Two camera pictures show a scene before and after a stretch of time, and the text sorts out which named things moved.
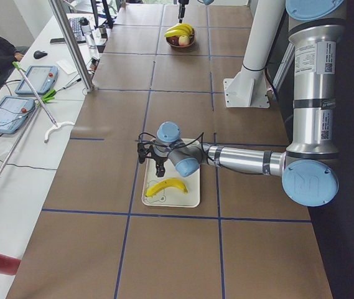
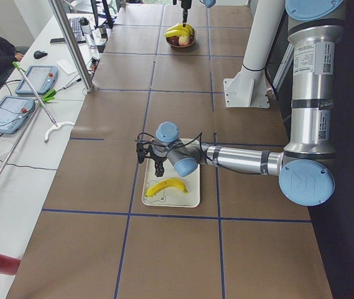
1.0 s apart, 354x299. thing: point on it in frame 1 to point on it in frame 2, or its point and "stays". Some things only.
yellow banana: (165, 184) stays
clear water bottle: (86, 30) stays
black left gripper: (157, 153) stays
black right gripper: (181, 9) to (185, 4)
